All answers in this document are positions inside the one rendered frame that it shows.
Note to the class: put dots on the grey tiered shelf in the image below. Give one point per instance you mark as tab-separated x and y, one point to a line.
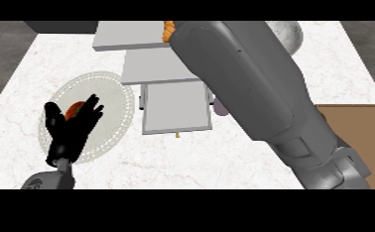
176	107

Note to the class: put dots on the pale purple rounded object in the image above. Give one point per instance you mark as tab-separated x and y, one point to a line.
220	108

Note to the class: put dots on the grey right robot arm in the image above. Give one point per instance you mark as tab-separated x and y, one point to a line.
254	84

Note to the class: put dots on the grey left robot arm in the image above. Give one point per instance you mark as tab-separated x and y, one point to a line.
49	180

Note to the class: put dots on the small tan peg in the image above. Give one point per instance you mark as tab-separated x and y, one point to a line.
178	135

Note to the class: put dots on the brown wooden box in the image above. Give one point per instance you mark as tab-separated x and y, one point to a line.
353	127

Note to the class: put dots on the red-orange croissant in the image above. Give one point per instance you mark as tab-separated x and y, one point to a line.
76	108

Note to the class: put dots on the orange ridged food item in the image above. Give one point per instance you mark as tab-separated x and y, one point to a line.
169	31

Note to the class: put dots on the speckled grey round bowl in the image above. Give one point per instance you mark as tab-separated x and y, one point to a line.
288	36

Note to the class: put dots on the dark grey appliance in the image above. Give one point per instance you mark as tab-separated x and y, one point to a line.
61	26

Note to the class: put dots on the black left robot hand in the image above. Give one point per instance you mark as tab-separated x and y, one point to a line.
68	133

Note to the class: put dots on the round pale grey tray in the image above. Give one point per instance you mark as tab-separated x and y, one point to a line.
110	110

